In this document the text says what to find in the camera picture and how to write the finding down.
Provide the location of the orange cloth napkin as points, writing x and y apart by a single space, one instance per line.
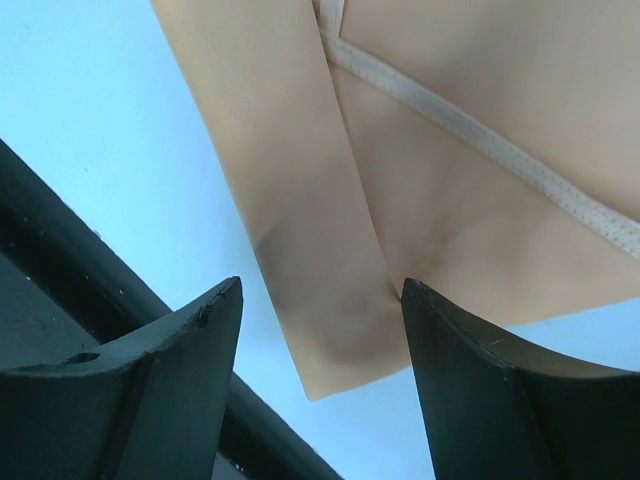
489 149

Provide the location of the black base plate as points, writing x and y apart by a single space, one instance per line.
63 291

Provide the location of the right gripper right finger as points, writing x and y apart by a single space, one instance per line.
496 406

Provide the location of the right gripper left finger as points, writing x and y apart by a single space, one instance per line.
148 405

